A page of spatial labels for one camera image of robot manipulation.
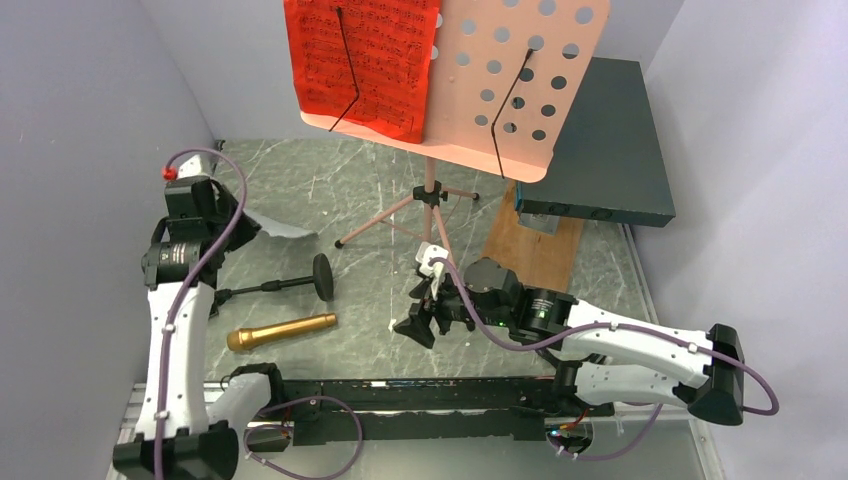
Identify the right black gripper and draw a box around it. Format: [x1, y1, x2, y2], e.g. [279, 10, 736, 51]
[394, 267, 511, 348]

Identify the black round-base stand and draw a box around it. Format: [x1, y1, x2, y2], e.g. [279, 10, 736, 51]
[210, 253, 335, 318]

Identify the pink music stand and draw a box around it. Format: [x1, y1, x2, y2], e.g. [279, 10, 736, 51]
[299, 1, 611, 241]

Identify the red sheet music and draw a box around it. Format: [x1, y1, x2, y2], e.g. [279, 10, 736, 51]
[283, 0, 441, 144]

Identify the white sheet music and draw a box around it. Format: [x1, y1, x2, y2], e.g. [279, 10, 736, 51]
[243, 209, 316, 239]

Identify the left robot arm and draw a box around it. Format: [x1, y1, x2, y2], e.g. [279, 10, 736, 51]
[112, 172, 288, 479]

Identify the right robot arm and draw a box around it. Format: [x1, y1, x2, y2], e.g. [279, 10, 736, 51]
[392, 258, 744, 426]

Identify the wooden board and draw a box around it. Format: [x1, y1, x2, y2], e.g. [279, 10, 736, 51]
[482, 180, 584, 292]

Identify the gold metal tube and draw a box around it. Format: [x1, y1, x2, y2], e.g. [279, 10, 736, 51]
[226, 313, 338, 353]

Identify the dark teal amplifier box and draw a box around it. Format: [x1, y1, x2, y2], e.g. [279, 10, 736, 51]
[514, 57, 676, 228]

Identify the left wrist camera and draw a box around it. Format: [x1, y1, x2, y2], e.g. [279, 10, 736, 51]
[162, 154, 213, 182]

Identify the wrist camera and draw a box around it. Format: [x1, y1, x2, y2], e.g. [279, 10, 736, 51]
[409, 242, 449, 300]
[162, 154, 213, 182]

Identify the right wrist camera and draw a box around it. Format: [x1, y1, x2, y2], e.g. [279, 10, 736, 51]
[409, 242, 449, 300]

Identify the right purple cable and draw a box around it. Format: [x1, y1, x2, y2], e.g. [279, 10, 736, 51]
[433, 258, 780, 463]

